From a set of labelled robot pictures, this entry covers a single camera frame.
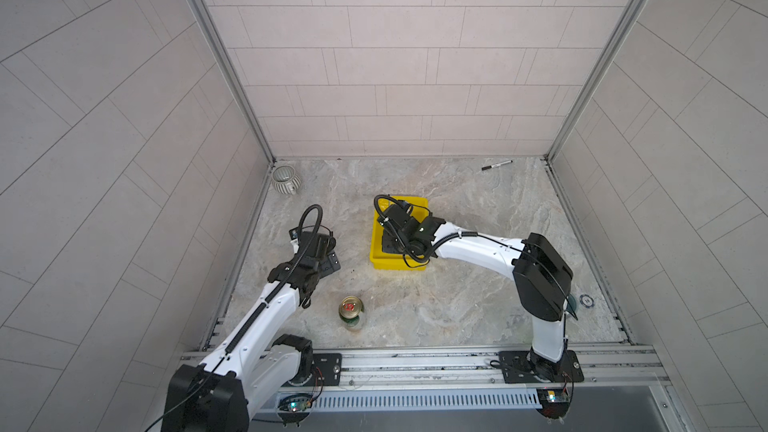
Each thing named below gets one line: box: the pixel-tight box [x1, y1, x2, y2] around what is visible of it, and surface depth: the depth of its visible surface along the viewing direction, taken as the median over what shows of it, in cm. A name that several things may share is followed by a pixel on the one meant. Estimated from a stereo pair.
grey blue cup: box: [579, 294, 595, 309], surface depth 84 cm
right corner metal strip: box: [544, 0, 650, 163], surface depth 91 cm
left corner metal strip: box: [192, 0, 276, 165], surface depth 92 cm
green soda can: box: [339, 295, 365, 327], surface depth 72 cm
